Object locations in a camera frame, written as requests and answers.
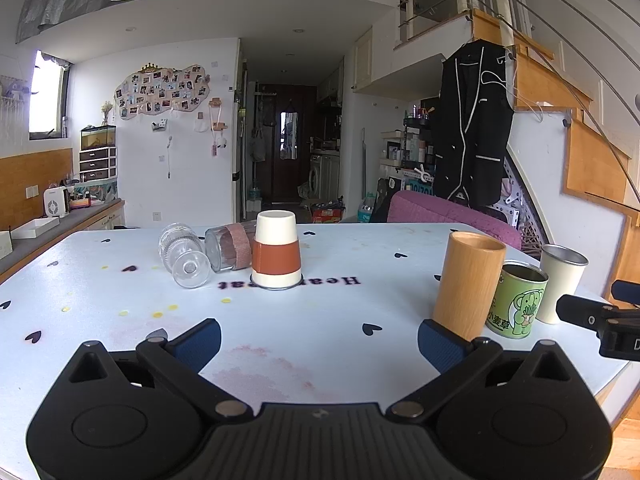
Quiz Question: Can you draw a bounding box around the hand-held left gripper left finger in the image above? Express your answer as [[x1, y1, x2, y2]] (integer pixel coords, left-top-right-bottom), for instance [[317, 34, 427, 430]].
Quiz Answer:
[[60, 318, 253, 423]]

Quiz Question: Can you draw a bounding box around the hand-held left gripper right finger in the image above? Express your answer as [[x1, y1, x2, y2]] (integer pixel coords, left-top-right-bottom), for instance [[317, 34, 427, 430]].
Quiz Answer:
[[387, 319, 583, 421]]

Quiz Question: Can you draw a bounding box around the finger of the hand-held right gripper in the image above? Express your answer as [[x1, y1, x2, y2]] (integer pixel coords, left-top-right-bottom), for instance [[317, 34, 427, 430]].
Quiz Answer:
[[612, 280, 640, 307], [556, 294, 619, 334]]

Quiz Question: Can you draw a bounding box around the white cup with brown sleeve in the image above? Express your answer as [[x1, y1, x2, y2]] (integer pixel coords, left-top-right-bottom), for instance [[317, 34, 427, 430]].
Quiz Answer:
[[251, 210, 304, 290]]

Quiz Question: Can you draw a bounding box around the cream metal cup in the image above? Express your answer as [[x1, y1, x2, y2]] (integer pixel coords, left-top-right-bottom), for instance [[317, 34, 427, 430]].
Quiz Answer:
[[535, 243, 590, 325]]

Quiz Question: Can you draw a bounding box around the wooden cup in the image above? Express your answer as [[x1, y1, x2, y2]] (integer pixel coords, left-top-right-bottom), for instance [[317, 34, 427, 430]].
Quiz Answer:
[[432, 231, 508, 342]]

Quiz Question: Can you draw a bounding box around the clear ribbed glass cup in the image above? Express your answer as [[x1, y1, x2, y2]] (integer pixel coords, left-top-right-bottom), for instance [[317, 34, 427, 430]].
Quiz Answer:
[[158, 222, 211, 290]]

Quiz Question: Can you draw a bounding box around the glass cup with pink sleeve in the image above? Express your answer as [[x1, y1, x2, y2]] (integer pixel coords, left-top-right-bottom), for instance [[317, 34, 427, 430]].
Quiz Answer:
[[204, 221, 257, 273]]

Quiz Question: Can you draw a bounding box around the green printed tin can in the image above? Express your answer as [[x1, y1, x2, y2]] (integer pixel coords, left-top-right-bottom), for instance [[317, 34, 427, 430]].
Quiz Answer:
[[485, 260, 550, 339]]

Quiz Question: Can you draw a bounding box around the purple sofa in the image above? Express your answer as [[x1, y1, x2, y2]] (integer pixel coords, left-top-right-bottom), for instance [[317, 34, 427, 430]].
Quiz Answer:
[[387, 189, 524, 252]]

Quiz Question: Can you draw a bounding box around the wooden staircase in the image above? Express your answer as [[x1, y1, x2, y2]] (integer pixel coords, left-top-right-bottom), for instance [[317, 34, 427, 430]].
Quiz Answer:
[[470, 7, 640, 311]]

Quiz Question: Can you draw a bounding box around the red cardboard box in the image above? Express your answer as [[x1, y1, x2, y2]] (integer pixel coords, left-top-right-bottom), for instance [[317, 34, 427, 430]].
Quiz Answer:
[[312, 202, 346, 225]]

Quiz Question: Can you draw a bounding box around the kitchen counter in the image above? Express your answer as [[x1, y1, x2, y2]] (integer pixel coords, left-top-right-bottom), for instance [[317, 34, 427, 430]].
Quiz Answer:
[[0, 198, 126, 283]]

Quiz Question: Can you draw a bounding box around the flat white box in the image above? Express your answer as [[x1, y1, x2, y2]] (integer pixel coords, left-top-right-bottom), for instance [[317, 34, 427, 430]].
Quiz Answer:
[[10, 217, 60, 240]]

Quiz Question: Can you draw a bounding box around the white countertop appliance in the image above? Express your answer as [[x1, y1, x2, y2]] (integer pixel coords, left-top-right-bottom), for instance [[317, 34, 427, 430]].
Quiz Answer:
[[43, 185, 69, 219]]

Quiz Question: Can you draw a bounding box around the washing machine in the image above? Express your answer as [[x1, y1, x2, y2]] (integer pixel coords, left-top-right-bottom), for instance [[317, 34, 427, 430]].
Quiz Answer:
[[309, 154, 342, 204]]

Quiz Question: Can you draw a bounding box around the hanging tote bag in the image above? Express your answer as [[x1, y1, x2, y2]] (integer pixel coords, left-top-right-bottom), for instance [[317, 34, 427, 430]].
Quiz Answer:
[[249, 127, 267, 163]]

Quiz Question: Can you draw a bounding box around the small drawer unit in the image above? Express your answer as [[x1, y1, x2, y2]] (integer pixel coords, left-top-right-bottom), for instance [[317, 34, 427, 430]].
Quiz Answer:
[[78, 146, 119, 183]]

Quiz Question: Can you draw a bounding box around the black storage rack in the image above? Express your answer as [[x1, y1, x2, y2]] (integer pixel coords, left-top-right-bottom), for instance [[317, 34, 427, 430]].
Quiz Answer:
[[402, 104, 442, 173]]

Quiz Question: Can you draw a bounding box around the black jacket with white trim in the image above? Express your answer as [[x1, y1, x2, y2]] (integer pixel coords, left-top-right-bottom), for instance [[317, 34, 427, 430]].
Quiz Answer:
[[432, 39, 516, 209]]

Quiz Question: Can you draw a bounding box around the dark wooden door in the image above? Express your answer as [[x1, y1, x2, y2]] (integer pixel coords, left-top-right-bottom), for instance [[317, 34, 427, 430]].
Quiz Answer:
[[272, 85, 317, 202]]

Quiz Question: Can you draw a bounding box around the glass fish tank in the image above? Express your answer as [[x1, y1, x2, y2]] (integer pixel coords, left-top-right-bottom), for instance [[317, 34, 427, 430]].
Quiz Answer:
[[80, 124, 118, 151]]

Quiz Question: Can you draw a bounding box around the cloud-shaped photo board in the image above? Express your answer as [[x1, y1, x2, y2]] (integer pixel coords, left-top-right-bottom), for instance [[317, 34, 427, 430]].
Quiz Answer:
[[113, 63, 211, 122]]

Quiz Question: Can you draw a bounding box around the metal stair railing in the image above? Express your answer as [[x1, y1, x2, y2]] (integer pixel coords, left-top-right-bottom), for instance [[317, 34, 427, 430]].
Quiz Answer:
[[397, 0, 640, 211]]

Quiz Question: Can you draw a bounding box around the window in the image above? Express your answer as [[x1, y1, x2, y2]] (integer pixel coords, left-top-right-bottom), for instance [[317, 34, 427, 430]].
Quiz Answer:
[[28, 49, 71, 141]]

